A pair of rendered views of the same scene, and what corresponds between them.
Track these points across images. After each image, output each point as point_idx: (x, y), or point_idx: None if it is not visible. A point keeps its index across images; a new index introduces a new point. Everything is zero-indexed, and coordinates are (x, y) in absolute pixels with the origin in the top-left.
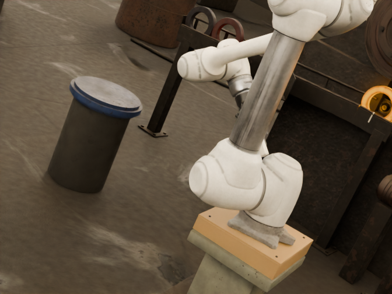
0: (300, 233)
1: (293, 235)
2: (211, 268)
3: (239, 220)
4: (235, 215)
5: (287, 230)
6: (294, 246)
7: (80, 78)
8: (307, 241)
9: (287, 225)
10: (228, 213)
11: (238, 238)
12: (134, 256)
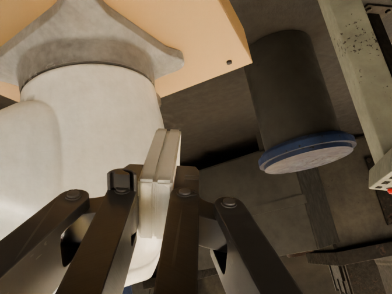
0: (238, 47)
1: (198, 60)
2: None
3: (14, 77)
4: (31, 15)
5: (205, 44)
6: (163, 89)
7: None
8: (224, 70)
9: (226, 25)
10: (4, 11)
11: (0, 94)
12: None
